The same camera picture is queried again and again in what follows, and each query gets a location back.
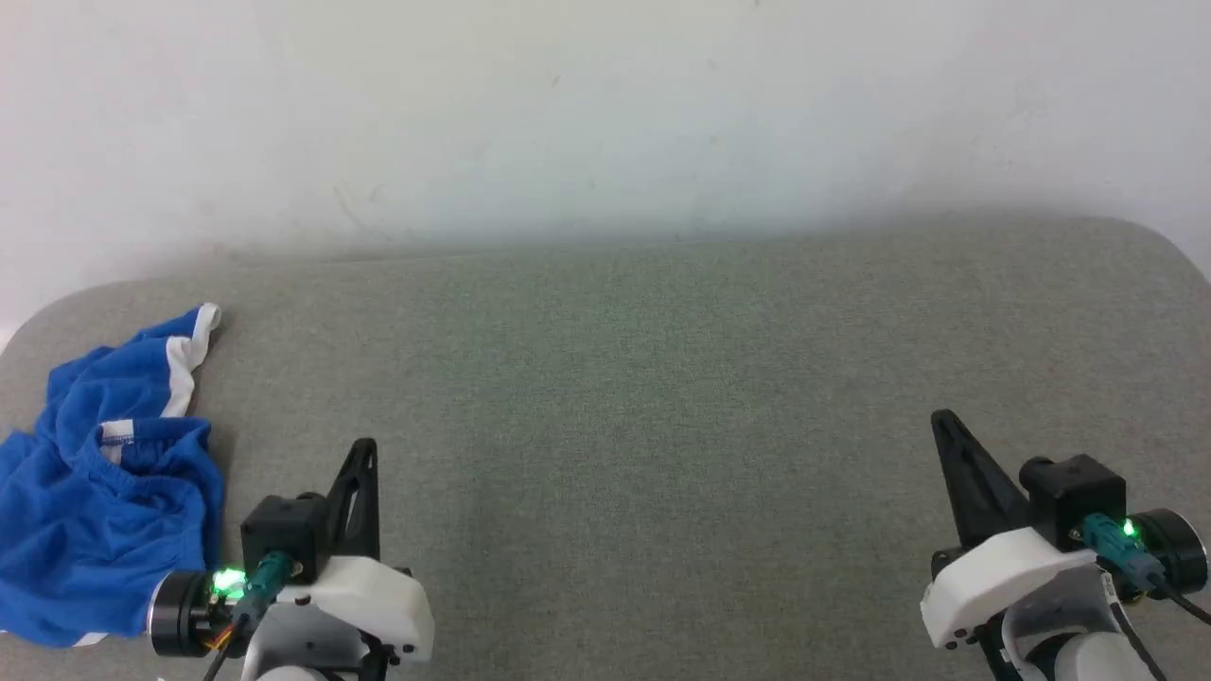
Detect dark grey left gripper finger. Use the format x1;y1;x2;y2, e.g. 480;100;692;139
325;437;382;560

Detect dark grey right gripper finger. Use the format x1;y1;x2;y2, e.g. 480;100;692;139
930;409;1033;550

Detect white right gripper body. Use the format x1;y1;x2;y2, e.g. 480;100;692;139
921;527;1100;650

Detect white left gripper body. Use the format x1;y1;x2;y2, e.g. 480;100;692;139
272;555;437;662

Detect blue shorts with white trim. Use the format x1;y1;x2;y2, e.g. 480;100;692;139
0;303;225;649

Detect grey fabric sofa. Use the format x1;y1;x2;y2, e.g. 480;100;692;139
0;216;1211;681

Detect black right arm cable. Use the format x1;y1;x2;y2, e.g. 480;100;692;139
1082;514;1211;627

